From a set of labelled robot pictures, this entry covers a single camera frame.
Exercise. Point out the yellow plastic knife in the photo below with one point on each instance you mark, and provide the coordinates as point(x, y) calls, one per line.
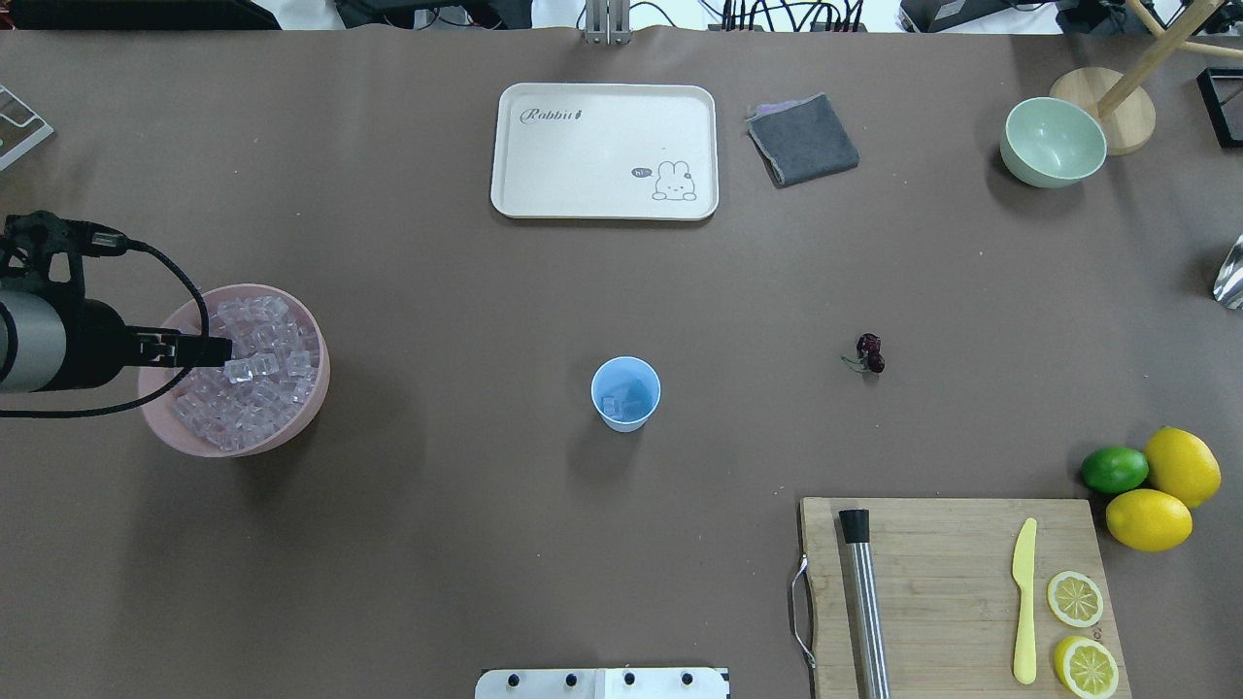
point(1024, 659)

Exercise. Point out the yellow lemon lower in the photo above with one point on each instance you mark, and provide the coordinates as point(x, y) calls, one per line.
point(1148, 520)

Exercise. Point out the bamboo cutting board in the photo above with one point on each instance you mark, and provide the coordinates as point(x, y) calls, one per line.
point(947, 601)

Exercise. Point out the yellow lemon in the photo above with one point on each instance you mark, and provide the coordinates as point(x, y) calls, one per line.
point(1182, 465)
point(1148, 520)

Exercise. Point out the lemon half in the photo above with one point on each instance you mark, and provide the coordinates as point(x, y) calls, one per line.
point(1075, 599)
point(1086, 668)

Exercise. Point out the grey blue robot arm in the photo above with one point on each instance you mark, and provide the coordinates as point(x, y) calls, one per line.
point(61, 345)

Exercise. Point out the steel muddler black tip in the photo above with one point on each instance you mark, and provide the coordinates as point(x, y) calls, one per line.
point(866, 615)

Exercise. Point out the light blue plastic cup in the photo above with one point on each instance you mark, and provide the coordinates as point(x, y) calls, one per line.
point(614, 376)

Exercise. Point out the pile of clear ice cubes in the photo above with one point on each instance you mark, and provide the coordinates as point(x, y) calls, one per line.
point(274, 367)

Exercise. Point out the metal camera post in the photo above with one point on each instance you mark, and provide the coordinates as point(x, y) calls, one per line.
point(607, 23)

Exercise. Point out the black frame object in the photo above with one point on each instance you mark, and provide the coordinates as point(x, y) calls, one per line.
point(1220, 89)

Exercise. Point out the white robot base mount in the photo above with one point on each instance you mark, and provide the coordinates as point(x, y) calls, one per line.
point(619, 682)

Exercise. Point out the lemon half upper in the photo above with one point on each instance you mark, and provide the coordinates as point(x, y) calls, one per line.
point(1086, 668)

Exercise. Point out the pink bowl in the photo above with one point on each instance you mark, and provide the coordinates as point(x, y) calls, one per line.
point(158, 413)

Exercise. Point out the dark red cherries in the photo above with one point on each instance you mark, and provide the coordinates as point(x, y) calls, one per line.
point(869, 359)

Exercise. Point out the mint green bowl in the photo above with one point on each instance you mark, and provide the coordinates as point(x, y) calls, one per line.
point(1049, 142)

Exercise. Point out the grey stand at left edge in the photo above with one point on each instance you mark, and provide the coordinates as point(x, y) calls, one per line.
point(22, 129)

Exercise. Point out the grey folded cloth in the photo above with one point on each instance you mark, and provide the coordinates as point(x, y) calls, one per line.
point(802, 139)

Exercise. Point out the lemon half lower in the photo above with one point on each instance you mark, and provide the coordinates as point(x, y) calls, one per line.
point(1075, 599)

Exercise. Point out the cream rabbit tray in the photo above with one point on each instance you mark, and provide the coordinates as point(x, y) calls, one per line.
point(606, 150)

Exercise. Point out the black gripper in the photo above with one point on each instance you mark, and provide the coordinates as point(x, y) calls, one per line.
point(109, 337)

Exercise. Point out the wooden stand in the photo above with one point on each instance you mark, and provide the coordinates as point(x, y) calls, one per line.
point(1123, 109)

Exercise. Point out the green lime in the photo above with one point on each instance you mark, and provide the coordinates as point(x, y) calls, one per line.
point(1114, 470)

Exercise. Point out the silver metal object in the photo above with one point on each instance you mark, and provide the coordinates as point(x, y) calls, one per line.
point(1227, 290)

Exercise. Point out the yellow lemon upper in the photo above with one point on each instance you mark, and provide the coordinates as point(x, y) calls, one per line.
point(1182, 465)

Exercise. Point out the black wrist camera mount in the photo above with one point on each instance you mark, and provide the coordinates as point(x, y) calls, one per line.
point(42, 253)

